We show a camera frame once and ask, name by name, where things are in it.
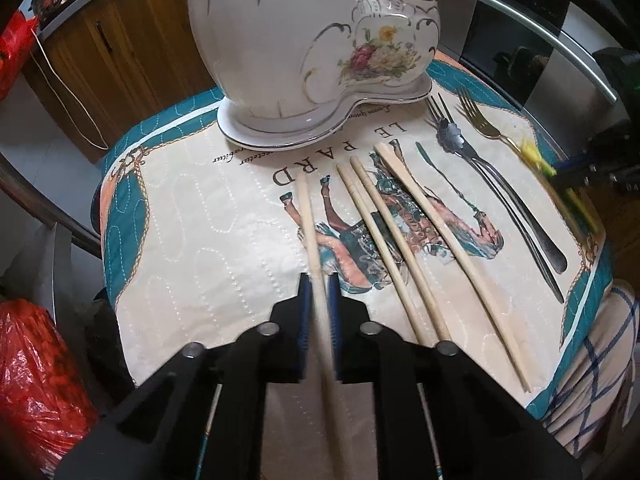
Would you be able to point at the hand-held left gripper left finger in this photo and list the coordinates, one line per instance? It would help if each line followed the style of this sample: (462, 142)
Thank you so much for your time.
(303, 330)

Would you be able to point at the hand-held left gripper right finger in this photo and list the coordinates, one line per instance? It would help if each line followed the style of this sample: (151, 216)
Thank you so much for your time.
(336, 320)

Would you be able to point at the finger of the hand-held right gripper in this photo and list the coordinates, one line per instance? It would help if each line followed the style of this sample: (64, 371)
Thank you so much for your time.
(590, 172)

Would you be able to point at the pale wooden chopstick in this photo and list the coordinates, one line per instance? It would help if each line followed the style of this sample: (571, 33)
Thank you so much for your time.
(310, 240)
(385, 210)
(450, 237)
(364, 215)

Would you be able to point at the silver fork scalloped neck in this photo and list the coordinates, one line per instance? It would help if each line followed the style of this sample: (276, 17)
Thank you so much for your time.
(448, 136)

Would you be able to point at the steel fork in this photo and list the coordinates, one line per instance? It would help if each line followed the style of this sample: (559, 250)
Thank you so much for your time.
(440, 115)

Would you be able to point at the white floral ceramic utensil holder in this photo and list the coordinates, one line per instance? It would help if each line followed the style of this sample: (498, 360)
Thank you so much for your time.
(260, 35)

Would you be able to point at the curved steel tube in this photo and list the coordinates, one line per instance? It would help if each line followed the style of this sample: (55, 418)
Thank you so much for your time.
(50, 210)
(525, 12)

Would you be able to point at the built-in steel oven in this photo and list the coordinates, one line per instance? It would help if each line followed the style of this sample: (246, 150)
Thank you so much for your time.
(510, 25)

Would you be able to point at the printed quilted table mat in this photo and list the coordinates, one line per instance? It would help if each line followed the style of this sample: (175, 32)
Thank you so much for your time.
(200, 220)

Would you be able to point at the blue plaid cloth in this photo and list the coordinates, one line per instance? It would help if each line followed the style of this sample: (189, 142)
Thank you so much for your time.
(600, 360)

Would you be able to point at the white ceramic drip tray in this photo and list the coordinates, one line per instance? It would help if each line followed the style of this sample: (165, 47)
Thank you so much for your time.
(280, 135)

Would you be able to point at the large red plastic bag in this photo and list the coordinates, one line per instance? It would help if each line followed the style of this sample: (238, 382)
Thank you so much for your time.
(40, 385)

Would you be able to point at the wooden base cabinet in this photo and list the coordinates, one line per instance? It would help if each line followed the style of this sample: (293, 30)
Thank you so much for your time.
(140, 35)

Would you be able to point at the grey kitchen countertop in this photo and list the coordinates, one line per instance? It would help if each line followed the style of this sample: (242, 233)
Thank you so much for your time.
(70, 15)

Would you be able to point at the hanging red plastic bag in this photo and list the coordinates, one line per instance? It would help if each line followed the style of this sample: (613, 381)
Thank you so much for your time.
(12, 55)

